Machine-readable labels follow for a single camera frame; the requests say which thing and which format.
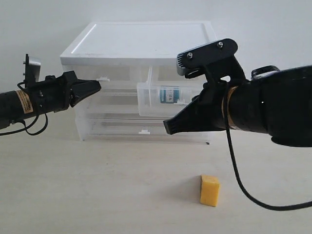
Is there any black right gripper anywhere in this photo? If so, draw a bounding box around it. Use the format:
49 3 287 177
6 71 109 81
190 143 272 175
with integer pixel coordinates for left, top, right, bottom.
163 81 228 135

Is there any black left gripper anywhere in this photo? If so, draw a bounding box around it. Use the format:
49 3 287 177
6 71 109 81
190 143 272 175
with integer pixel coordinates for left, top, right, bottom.
29 71 101 114

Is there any white bottle teal label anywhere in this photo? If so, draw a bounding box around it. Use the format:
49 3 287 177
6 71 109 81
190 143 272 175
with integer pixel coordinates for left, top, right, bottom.
159 86 180 104

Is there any yellow sponge block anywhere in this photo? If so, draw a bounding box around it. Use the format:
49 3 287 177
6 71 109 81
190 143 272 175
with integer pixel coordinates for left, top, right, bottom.
199 175 220 207

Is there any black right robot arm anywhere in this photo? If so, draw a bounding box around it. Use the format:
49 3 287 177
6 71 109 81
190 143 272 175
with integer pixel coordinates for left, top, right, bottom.
164 66 312 147

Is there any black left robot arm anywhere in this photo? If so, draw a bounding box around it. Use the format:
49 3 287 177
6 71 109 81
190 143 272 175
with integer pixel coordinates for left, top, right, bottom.
0 71 101 129

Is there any white plastic drawer cabinet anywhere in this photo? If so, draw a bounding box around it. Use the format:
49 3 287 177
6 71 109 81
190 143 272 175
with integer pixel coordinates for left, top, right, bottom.
59 21 219 145

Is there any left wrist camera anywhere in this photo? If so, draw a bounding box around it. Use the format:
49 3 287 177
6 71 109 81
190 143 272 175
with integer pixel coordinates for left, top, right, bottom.
23 54 41 87

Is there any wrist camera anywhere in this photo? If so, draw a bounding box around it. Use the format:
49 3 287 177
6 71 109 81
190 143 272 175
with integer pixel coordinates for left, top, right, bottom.
176 39 246 83
23 54 41 87

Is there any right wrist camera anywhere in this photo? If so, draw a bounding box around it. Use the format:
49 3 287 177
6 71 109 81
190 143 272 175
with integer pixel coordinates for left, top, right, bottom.
176 39 246 83

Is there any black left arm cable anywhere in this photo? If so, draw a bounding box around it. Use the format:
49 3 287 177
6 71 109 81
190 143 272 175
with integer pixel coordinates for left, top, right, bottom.
0 81 49 137

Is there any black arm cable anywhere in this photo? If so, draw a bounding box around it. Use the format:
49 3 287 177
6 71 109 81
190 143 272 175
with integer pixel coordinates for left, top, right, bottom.
0 81 49 137
225 126 312 211

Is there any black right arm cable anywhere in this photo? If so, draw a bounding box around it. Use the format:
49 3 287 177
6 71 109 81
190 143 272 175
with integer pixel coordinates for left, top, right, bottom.
225 126 312 211

